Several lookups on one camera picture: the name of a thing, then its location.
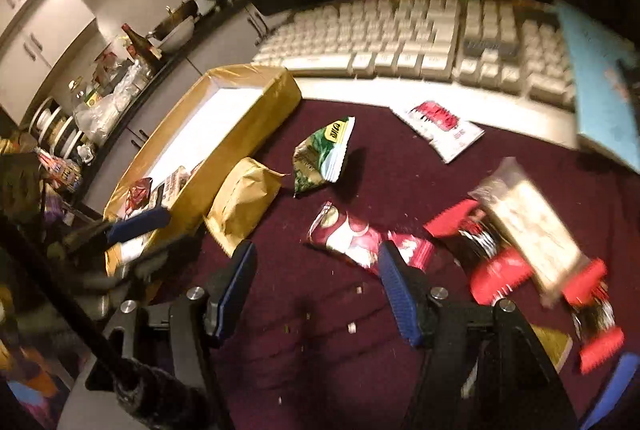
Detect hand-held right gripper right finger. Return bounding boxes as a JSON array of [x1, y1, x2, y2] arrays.
[[377, 240, 581, 430]]

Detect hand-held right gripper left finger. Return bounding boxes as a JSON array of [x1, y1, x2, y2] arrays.
[[85, 239, 258, 430]]

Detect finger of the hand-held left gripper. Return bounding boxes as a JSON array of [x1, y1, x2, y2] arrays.
[[112, 232, 203, 293], [62, 205, 170, 247]]

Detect white brown snack packet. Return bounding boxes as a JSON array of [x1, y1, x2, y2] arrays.
[[162, 166, 193, 206]]

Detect tan snack packet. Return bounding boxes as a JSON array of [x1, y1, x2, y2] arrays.
[[204, 156, 288, 258]]

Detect clear biscuit stick packet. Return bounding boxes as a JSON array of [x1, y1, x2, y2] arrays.
[[470, 157, 586, 308]]

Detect white sachet with red label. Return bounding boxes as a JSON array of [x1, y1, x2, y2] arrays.
[[390, 100, 486, 164]]

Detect cardboard box with gold tape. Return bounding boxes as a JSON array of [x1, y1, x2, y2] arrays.
[[102, 65, 302, 281]]

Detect small red snack packet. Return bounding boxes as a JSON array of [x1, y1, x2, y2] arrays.
[[387, 232, 436, 273]]

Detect dark red snack packet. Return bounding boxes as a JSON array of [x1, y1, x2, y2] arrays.
[[306, 201, 388, 278]]

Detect red and black snack packet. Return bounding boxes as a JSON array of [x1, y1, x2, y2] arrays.
[[562, 257, 626, 376], [424, 199, 533, 306]]

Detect red white printed packet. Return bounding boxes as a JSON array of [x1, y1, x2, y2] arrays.
[[35, 147, 83, 191]]

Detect clear plastic bags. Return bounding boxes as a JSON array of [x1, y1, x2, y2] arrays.
[[72, 60, 151, 146]]

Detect stack of white plates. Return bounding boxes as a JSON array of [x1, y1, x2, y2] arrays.
[[29, 97, 81, 158]]

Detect green snack packet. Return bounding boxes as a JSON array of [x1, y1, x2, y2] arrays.
[[291, 116, 357, 198]]

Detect dark glass sauce bottle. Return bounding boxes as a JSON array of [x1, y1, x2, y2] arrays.
[[121, 23, 163, 61]]

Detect white bowl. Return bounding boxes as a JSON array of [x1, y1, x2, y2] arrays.
[[159, 17, 197, 56]]

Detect black wok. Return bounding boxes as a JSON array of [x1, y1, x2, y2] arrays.
[[150, 0, 201, 36]]

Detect white computer keyboard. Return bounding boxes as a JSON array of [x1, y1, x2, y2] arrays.
[[250, 0, 581, 111]]

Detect light blue book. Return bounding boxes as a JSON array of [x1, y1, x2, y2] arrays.
[[552, 0, 640, 173]]

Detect grey upper wall cabinets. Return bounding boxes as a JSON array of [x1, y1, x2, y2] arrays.
[[0, 0, 171, 126]]

